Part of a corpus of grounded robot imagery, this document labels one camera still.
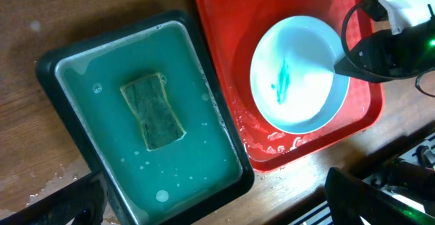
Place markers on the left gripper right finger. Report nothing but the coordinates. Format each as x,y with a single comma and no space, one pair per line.
351,201

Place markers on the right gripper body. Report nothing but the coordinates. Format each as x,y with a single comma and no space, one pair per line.
384,57

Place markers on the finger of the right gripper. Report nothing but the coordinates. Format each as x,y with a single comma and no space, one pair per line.
345,67

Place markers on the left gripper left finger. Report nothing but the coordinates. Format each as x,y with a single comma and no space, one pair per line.
82,202

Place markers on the light blue plate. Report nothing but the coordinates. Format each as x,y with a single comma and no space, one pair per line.
292,77

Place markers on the green yellow sponge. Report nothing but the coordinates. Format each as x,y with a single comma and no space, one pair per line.
147,99

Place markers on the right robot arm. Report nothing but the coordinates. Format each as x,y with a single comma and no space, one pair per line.
400,14

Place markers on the dark green water tray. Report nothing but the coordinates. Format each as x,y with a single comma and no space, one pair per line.
181,182

